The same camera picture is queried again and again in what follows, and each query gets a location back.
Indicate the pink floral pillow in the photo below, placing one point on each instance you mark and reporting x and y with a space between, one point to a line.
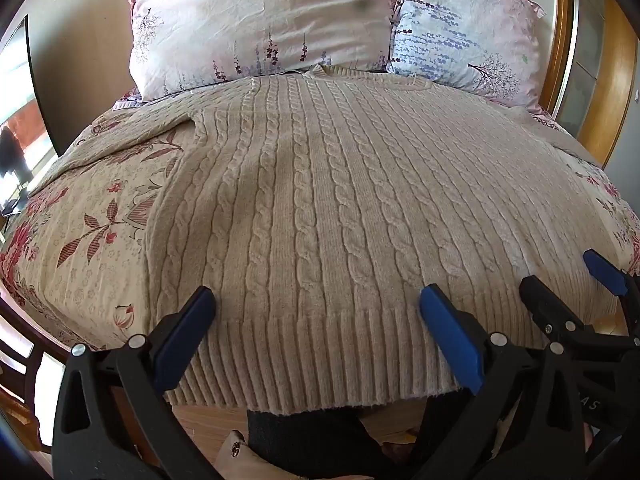
250 25

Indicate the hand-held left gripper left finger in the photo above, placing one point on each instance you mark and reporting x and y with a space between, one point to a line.
184 332

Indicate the dark wooden chair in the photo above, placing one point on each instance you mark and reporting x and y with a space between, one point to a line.
27 360

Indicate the floral bedspread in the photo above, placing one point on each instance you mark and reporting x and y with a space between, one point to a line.
100 260

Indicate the person's black trouser leg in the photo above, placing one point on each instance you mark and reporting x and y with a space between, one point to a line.
442 422
310 442

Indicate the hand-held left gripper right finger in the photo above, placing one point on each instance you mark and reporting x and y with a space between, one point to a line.
450 340

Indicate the tree print pillow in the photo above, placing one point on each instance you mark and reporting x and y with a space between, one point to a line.
460 30

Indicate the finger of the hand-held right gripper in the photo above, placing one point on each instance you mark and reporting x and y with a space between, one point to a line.
607 272
550 305

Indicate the beige slipper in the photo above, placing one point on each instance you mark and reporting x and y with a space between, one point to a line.
231 457

